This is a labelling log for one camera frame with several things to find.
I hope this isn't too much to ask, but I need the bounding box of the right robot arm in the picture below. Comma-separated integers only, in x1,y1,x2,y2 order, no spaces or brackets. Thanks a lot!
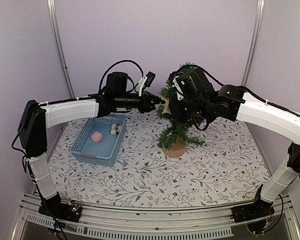
169,66,300,218

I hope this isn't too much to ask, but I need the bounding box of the aluminium frame post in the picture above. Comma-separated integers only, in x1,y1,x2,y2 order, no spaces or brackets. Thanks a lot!
46,0,75,98
241,0,265,87

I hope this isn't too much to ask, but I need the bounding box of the front aluminium rail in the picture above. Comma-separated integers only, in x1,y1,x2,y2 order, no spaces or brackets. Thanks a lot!
11,193,300,240

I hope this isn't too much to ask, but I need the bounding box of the beige burlap bow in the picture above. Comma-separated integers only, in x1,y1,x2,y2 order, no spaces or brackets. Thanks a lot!
155,96,172,115

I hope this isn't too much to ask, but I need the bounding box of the wooden tree base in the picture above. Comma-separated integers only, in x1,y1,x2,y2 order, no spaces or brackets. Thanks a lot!
162,137,187,158

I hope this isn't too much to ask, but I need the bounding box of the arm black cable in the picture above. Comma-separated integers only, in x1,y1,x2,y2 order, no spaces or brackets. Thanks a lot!
176,64,243,90
97,59,145,95

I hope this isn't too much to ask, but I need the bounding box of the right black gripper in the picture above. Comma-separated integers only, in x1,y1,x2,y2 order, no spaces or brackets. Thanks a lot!
168,96,210,120

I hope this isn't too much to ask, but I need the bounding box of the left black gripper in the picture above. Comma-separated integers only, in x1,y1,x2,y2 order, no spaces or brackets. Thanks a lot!
115,91,166,114

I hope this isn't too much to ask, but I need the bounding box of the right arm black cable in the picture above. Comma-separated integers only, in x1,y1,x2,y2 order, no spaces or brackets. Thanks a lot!
176,64,243,90

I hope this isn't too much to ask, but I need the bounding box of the white cotton boll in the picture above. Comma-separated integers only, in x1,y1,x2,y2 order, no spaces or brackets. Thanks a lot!
110,124,121,135

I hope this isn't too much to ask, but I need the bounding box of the pink pompom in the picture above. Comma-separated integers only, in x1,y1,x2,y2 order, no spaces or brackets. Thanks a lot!
91,131,103,143

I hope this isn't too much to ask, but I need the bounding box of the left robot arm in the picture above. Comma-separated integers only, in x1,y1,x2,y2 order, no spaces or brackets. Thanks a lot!
14,71,164,217

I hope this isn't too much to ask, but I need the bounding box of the right aluminium frame post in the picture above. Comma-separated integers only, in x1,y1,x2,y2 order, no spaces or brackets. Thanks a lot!
241,0,265,87

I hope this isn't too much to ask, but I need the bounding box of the floral table mat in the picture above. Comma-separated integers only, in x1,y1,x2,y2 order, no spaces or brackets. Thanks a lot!
49,111,270,208

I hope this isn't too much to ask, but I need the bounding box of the left aluminium frame post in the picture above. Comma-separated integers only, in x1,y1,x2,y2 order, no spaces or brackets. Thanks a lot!
46,0,75,98

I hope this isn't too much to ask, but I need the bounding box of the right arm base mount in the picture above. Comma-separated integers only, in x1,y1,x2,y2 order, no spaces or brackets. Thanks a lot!
230,185,275,235

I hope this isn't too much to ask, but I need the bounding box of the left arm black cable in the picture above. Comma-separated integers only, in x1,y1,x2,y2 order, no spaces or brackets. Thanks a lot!
97,59,145,95

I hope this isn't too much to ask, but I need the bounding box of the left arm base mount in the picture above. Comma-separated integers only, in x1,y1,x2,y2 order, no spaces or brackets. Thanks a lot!
38,192,82,223

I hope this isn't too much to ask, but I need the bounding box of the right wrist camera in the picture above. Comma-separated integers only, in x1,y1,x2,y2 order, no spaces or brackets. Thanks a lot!
166,71,177,88

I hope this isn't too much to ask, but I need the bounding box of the small green christmas tree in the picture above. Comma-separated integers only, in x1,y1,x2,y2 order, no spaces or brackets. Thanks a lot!
156,61,205,149

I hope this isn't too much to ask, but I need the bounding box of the light blue plastic basket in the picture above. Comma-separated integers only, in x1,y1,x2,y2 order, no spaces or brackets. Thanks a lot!
70,113,127,167

